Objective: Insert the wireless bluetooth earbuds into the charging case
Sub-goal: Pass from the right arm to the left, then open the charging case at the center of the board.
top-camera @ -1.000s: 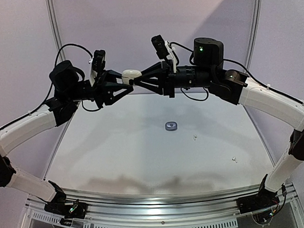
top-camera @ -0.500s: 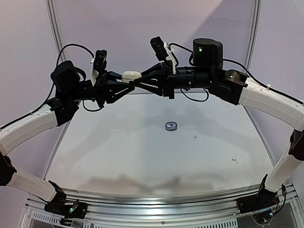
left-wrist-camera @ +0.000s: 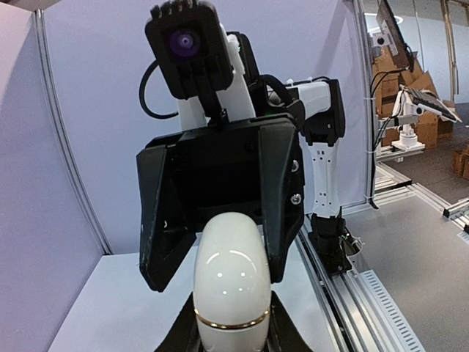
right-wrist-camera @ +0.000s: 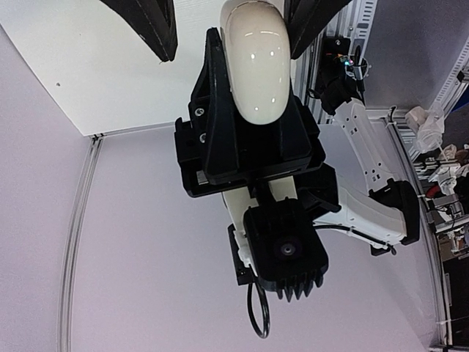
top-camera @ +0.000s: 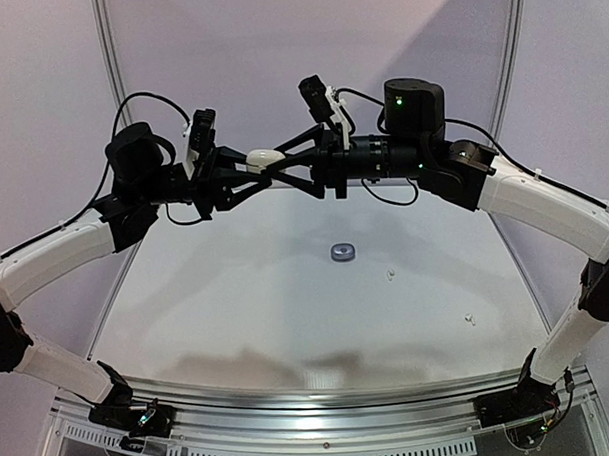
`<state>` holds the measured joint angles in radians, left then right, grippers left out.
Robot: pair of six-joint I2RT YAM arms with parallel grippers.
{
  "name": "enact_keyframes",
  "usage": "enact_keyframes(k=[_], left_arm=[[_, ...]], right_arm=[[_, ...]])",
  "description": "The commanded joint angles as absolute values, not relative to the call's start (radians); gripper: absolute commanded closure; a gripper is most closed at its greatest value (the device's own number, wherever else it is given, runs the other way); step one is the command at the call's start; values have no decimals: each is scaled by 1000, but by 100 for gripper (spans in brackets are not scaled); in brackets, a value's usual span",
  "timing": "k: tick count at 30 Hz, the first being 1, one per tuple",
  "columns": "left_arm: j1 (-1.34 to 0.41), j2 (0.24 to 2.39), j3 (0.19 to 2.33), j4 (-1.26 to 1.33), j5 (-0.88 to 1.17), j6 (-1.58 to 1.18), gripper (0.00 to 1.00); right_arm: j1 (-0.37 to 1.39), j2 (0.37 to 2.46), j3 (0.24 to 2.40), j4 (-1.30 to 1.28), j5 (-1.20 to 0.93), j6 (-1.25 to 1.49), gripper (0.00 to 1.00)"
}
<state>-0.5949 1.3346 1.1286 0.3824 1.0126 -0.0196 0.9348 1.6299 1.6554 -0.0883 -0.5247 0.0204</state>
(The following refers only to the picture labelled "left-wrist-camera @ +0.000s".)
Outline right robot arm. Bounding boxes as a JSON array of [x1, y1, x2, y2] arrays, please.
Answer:
[[136, 26, 345, 292]]

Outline aluminium front rail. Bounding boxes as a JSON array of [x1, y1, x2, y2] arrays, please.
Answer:
[[295, 225, 425, 351]]

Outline white earbud charging case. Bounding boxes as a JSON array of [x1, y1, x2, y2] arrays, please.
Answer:
[[193, 212, 271, 351]]

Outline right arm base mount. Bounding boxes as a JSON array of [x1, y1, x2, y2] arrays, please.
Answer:
[[309, 213, 363, 276]]

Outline right aluminium frame post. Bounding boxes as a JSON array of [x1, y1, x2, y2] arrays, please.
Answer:
[[33, 10, 114, 255]]

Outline background monitor on stand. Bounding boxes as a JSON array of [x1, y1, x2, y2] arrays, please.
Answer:
[[370, 1, 468, 103]]

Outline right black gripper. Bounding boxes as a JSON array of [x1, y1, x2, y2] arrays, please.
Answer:
[[136, 114, 305, 292]]

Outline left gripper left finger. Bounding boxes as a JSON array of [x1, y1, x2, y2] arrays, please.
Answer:
[[155, 293, 202, 352]]

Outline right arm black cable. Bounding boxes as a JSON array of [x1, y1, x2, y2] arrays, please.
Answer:
[[138, 60, 180, 120]]

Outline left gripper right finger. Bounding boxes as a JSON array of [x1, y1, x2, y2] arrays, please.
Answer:
[[265, 291, 311, 352]]

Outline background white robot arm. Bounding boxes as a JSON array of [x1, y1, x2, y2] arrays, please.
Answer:
[[391, 88, 425, 152]]

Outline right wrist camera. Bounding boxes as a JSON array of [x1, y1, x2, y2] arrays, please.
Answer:
[[144, 1, 256, 131]]

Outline background cardboard boxes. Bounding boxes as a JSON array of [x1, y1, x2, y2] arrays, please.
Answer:
[[370, 45, 461, 162]]

